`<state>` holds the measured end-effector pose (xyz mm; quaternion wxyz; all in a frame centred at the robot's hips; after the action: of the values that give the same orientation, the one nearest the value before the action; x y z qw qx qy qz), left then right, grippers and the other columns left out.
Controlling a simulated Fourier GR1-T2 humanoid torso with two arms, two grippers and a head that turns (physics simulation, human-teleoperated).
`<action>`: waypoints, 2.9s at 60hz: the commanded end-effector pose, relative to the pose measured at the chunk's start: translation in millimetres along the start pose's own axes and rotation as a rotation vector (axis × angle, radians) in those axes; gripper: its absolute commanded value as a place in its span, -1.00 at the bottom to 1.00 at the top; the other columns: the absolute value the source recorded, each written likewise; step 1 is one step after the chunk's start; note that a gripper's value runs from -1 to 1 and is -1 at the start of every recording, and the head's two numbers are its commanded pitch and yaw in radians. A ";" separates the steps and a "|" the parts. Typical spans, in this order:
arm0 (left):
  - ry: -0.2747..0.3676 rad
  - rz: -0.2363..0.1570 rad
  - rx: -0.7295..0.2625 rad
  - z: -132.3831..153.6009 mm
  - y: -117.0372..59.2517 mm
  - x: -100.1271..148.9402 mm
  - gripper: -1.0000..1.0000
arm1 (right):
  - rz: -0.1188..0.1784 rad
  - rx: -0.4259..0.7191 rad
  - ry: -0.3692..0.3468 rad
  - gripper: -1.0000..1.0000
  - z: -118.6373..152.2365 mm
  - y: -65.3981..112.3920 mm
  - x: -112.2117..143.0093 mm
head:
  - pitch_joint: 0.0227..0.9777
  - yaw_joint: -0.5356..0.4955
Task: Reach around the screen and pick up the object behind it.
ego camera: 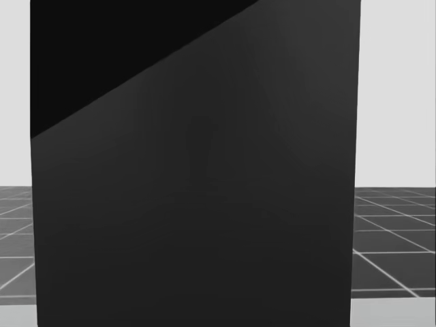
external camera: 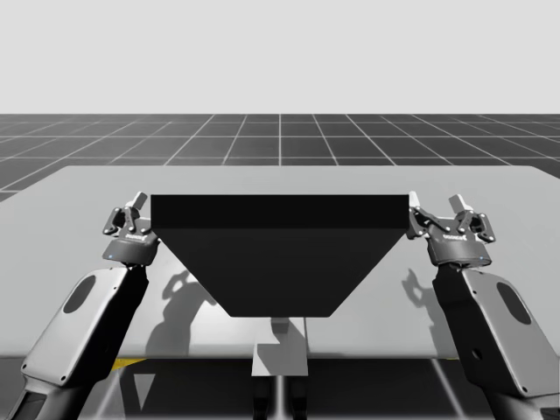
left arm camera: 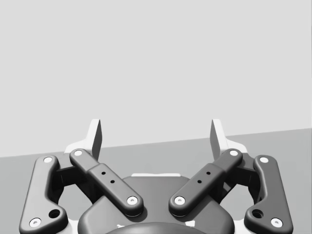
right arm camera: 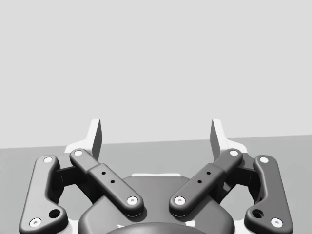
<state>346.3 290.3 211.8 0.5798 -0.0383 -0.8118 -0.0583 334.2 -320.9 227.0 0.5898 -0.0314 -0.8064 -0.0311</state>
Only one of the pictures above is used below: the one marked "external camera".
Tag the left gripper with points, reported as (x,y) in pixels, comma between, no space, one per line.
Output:
(130,246)

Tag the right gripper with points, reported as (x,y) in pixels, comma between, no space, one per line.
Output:
(457,247)

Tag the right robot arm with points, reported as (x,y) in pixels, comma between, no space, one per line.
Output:
(494,332)

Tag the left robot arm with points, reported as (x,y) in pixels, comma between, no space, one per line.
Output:
(74,332)

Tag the grey stand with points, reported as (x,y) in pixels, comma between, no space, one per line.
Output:
(280,347)

